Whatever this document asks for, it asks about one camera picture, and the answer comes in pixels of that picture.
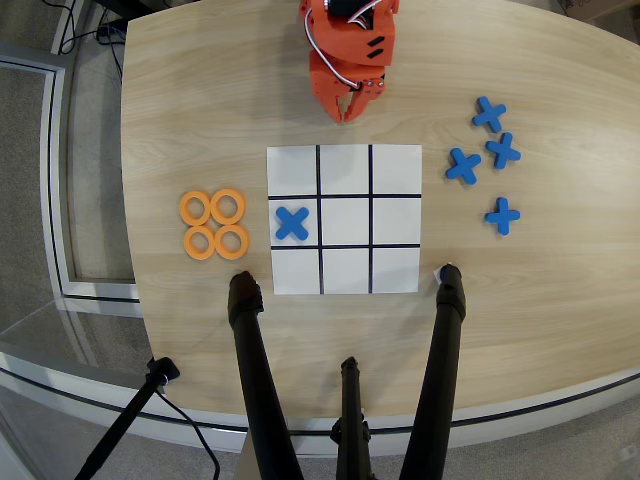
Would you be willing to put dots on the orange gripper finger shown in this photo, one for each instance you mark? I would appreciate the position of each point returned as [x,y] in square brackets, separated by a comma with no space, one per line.
[365,95]
[337,107]

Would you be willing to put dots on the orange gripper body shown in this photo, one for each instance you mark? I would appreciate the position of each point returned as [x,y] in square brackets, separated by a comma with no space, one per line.
[327,86]

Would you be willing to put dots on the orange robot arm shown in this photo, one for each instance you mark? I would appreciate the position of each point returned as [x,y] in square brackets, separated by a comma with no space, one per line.
[350,45]

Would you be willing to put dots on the white tic-tac-toe paper board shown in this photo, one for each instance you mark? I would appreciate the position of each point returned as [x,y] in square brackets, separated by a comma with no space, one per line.
[345,175]

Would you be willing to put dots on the blue foam cross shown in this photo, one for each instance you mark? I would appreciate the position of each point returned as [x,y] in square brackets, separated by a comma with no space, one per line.
[502,216]
[292,222]
[503,150]
[463,166]
[489,114]

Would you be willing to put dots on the small white sticker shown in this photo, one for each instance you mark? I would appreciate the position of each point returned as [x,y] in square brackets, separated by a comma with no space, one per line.
[436,274]

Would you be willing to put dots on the thick black tripod leg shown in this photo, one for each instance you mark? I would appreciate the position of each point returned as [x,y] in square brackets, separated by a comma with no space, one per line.
[255,360]
[440,360]

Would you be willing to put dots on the thin black tripod leg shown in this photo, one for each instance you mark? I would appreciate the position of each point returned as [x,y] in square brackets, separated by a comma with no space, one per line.
[352,400]

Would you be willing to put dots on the black stand pole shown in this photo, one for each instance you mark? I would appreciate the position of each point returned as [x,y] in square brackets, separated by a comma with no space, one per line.
[130,410]

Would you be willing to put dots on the grey metal glass frame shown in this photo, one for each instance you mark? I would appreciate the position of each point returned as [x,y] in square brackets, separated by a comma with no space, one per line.
[57,175]

